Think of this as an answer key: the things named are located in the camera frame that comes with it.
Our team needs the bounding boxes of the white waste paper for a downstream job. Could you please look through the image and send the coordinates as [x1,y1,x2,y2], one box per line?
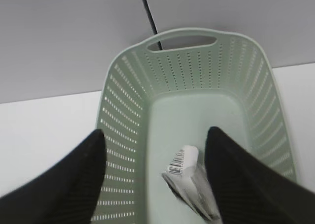
[161,145,221,222]

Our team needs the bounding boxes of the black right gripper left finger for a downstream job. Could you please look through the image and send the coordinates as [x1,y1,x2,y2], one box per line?
[0,129,107,224]

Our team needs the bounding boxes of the black wall cable right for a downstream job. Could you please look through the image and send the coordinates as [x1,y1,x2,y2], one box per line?
[136,0,163,51]

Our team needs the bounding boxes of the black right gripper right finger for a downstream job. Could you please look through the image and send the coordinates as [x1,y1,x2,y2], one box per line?
[205,127,315,224]

